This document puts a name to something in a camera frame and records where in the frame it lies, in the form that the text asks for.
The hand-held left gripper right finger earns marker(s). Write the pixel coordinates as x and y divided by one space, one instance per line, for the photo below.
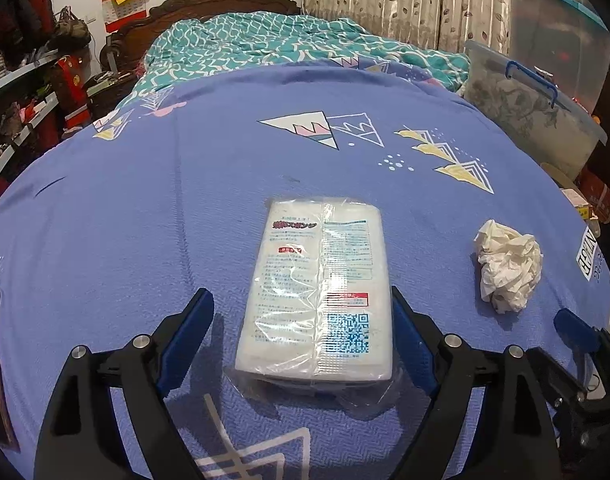
415 340

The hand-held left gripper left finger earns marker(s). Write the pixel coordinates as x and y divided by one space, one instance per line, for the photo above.
190 340

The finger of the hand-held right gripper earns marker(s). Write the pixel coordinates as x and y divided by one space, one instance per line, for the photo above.
560 380
577 327

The white tissue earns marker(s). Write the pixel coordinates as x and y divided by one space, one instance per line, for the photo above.
510 265

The white sponge packet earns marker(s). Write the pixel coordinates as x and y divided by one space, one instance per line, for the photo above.
310 285

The brown cardboard box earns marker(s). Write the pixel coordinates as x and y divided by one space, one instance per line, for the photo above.
602 195

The purple printed bed sheet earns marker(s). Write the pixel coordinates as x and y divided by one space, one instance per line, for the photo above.
135 210

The red gift bag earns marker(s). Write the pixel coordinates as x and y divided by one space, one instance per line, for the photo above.
70 85

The cluttered shelf rack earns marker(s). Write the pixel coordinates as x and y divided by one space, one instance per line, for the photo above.
15 110

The large storage box teal lid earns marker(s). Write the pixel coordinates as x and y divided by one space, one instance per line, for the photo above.
550 30

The teal patterned quilt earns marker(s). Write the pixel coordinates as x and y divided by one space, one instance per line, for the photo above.
260 40

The brown handbag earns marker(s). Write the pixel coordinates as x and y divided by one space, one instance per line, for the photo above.
72 30

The carved wooden headboard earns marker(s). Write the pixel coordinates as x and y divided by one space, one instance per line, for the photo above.
185 2

